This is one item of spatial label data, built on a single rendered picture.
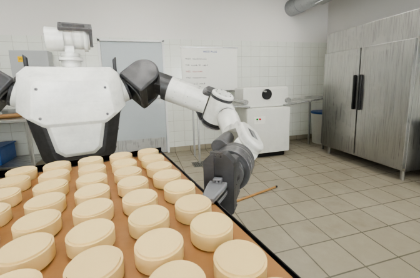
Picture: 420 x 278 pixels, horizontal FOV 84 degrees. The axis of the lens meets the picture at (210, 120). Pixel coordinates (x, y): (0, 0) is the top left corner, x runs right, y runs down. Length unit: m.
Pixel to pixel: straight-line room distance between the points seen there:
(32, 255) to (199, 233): 0.16
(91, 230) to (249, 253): 0.17
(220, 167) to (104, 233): 0.21
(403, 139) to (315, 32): 3.01
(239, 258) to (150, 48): 4.34
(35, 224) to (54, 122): 0.43
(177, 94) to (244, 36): 4.16
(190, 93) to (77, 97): 0.34
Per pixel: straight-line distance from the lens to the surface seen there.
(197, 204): 0.33
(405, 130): 3.65
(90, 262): 0.27
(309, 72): 5.61
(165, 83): 0.81
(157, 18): 4.57
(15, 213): 0.46
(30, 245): 0.33
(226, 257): 0.25
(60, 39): 0.81
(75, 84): 0.75
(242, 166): 0.49
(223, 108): 0.78
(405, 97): 3.62
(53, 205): 0.41
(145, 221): 0.31
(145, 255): 0.26
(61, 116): 0.75
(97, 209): 0.36
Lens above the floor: 1.27
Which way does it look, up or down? 9 degrees down
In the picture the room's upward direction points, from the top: 2 degrees counter-clockwise
